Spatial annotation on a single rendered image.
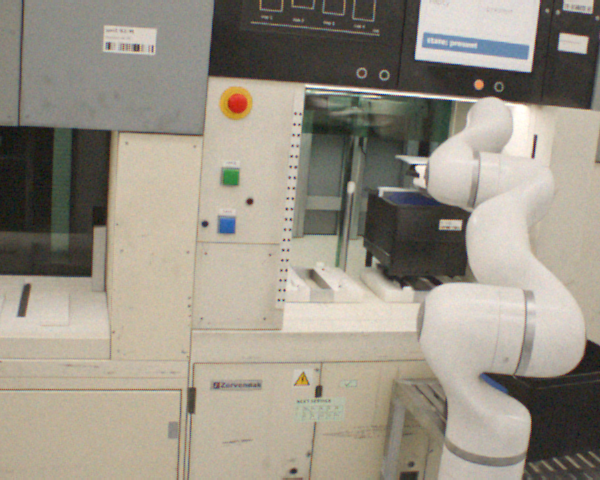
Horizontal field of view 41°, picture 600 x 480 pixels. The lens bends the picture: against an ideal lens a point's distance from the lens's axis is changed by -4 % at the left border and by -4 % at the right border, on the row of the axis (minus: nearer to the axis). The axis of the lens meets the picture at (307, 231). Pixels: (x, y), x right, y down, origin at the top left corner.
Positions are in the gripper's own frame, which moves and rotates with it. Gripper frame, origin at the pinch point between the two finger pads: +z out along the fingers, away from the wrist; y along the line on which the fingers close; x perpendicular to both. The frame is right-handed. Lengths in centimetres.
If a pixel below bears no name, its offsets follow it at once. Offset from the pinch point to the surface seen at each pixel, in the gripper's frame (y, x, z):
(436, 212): 0.3, -8.6, -10.6
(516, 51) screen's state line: 5.6, 32.3, -30.7
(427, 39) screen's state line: -15.9, 32.6, -30.5
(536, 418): -3, -33, -74
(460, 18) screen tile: -8.8, 37.9, -30.6
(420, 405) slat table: -14, -43, -47
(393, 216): -10.5, -10.3, -9.4
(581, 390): 6, -29, -73
